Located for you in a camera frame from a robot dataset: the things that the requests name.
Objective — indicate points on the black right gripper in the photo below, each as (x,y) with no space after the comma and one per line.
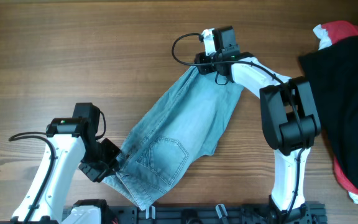
(204,64)

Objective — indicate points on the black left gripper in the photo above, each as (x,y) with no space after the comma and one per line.
(103,162)

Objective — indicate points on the light blue denim shorts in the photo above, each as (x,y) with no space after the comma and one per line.
(184,124)

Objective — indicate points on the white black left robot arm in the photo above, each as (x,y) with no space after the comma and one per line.
(70,144)

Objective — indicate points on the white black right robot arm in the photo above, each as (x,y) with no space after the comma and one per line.
(290,121)

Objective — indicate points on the red and white garment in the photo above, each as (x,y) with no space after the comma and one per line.
(332,32)

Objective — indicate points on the black garment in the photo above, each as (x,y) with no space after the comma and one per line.
(333,76)

